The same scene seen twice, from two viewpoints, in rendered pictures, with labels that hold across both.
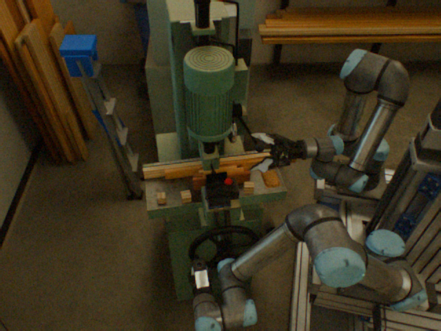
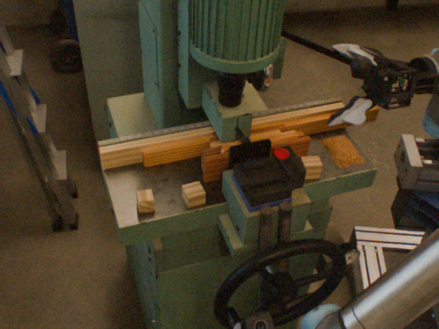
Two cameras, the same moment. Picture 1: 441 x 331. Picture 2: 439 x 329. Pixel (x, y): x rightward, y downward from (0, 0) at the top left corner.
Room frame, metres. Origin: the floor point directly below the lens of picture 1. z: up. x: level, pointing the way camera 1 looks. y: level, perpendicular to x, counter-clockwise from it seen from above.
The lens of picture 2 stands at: (0.26, 0.21, 1.70)
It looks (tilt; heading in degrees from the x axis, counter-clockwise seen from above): 44 degrees down; 350
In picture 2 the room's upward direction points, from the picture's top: 3 degrees clockwise
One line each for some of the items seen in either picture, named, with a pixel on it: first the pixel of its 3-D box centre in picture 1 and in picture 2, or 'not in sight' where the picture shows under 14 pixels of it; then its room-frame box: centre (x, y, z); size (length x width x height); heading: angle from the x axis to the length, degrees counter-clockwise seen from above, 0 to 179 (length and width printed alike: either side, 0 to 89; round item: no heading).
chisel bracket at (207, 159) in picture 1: (209, 154); (226, 112); (1.16, 0.05, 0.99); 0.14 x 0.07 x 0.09; 12
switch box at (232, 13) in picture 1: (229, 29); not in sight; (1.48, -0.02, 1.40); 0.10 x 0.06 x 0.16; 12
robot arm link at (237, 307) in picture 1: (237, 309); not in sight; (0.50, -0.07, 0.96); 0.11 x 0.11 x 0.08; 11
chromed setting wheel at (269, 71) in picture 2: (231, 129); (259, 67); (1.29, -0.05, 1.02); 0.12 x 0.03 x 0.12; 12
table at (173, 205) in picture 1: (216, 194); (247, 187); (1.04, 0.01, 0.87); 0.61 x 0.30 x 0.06; 102
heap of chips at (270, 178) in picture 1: (271, 177); (342, 148); (1.11, -0.23, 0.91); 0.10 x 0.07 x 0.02; 12
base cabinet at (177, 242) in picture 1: (205, 221); (204, 249); (1.26, 0.07, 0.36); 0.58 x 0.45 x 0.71; 12
